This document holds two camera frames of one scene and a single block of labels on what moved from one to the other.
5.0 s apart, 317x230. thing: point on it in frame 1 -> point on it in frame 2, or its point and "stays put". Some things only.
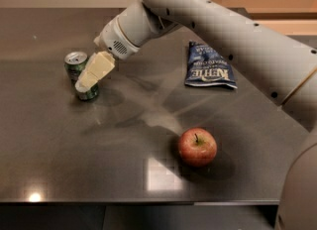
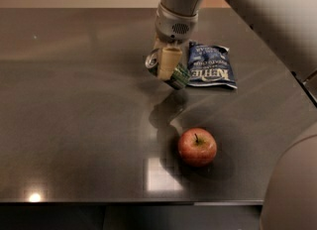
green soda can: x=74 y=64 -> x=180 y=76
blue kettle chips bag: x=206 y=67 stays put
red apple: x=197 y=147 stays put
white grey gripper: x=114 y=40 -> x=173 y=29
